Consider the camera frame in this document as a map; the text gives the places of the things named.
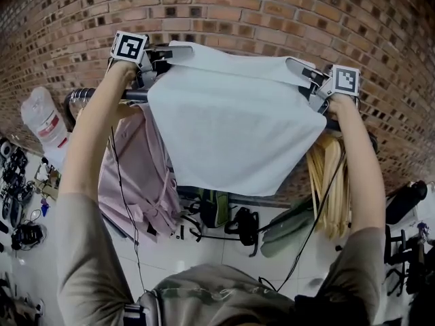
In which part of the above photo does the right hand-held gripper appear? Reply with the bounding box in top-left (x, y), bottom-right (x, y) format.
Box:
top-left (285, 57), bottom-right (361, 113)

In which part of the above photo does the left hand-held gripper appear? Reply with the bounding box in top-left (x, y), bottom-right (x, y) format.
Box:
top-left (110, 31), bottom-right (194, 90)

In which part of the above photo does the black clothes rail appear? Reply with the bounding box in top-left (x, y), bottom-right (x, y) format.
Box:
top-left (63, 86), bottom-right (380, 244)

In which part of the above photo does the white towel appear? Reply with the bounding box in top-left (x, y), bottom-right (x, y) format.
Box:
top-left (146, 40), bottom-right (328, 198)

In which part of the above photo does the person's right forearm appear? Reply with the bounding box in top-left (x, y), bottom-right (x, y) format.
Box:
top-left (328, 95), bottom-right (387, 237)

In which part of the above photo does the person's left forearm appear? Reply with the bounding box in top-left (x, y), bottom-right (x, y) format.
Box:
top-left (57, 59), bottom-right (140, 213)

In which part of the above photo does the bunch of bare wooden hangers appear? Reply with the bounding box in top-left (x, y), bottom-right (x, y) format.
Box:
top-left (305, 136), bottom-right (353, 240)

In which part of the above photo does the pink garment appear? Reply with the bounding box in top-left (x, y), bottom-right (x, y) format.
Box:
top-left (98, 103), bottom-right (181, 240)

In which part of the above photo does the white plastic bag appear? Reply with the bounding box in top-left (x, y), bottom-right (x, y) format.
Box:
top-left (20, 86), bottom-right (69, 149)

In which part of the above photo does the white water dispenser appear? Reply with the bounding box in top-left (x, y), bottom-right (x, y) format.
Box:
top-left (43, 141), bottom-right (72, 173)

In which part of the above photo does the olive green cloth bag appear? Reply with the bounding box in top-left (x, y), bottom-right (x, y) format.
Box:
top-left (261, 195), bottom-right (319, 257)

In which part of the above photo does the green and black backpack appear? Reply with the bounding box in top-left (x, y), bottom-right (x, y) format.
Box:
top-left (198, 188), bottom-right (232, 229)

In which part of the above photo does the black office chair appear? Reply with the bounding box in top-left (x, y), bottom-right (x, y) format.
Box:
top-left (383, 181), bottom-right (429, 229)
top-left (383, 229), bottom-right (435, 297)

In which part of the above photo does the cardboard box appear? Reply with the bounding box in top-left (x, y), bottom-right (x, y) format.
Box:
top-left (33, 158), bottom-right (62, 200)

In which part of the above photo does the pile of black electronic gear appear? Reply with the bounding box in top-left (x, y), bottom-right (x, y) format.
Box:
top-left (0, 137), bottom-right (48, 251)

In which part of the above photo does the person's grey t-shirt torso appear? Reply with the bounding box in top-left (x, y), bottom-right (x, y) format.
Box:
top-left (56, 192), bottom-right (387, 326)

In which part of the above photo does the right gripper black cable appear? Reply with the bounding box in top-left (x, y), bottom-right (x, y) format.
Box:
top-left (258, 151), bottom-right (347, 293)

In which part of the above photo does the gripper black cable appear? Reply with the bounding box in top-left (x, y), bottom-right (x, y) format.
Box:
top-left (258, 151), bottom-right (347, 293)
top-left (110, 126), bottom-right (147, 293)

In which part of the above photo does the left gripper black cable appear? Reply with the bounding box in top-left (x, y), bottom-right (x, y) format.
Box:
top-left (110, 126), bottom-right (147, 293)

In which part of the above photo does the black strap bag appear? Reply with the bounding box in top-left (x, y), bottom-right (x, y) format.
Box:
top-left (226, 207), bottom-right (261, 257)

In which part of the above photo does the white bag with black straps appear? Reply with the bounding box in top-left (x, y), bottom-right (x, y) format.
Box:
top-left (169, 212), bottom-right (205, 242)

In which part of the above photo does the striped shoulder strap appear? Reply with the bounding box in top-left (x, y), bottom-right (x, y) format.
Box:
top-left (124, 304), bottom-right (143, 326)

